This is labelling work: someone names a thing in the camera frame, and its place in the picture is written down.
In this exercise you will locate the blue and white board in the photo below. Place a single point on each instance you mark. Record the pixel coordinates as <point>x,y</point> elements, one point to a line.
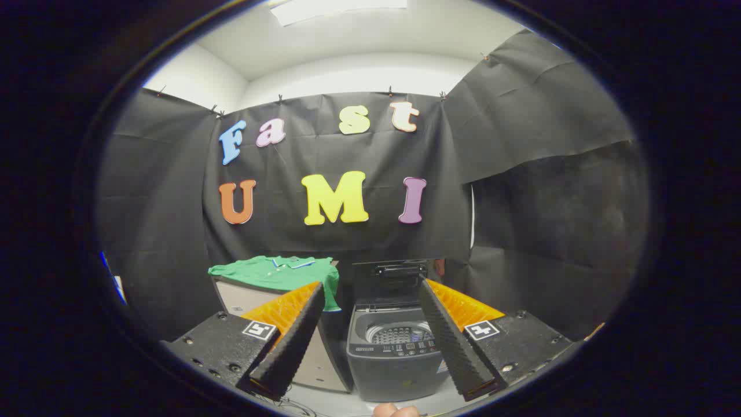
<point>116,284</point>

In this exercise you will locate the grey and white cabinet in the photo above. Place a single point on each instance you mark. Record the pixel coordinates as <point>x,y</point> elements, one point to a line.
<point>240,298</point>

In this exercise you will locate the black backdrop cloth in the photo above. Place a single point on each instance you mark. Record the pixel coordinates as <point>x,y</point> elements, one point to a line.
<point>347,156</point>

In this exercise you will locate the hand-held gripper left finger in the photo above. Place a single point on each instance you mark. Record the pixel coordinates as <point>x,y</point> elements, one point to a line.
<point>292,341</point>

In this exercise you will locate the washing machine lid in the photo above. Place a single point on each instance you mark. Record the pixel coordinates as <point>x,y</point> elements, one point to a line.
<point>393,286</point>

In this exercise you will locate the green polo shirt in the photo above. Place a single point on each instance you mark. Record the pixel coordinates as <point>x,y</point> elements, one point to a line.
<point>272,275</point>

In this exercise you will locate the dark grey washing machine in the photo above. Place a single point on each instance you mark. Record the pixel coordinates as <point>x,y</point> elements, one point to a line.
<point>393,370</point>

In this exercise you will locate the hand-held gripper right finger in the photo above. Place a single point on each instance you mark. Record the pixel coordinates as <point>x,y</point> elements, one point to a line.
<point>448,341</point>

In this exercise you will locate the orange object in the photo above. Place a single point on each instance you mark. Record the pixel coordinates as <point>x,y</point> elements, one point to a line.
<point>595,331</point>

